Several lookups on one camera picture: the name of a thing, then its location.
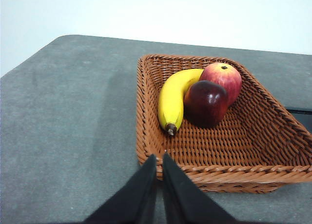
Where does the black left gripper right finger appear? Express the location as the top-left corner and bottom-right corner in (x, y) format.
(162, 153), (235, 224)

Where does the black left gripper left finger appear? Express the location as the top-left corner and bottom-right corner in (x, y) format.
(85, 154), (157, 224)

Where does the brown wicker basket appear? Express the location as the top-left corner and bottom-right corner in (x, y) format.
(135, 54), (312, 194)

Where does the dark red apple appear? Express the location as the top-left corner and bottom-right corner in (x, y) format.
(183, 80), (229, 128)

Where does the yellow banana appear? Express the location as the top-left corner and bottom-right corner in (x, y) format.
(157, 68), (205, 137)

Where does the red yellow apple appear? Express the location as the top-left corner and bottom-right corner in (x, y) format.
(199, 62), (243, 106)

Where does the black rectangular tray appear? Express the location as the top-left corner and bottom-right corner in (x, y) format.
(285, 106), (312, 116)

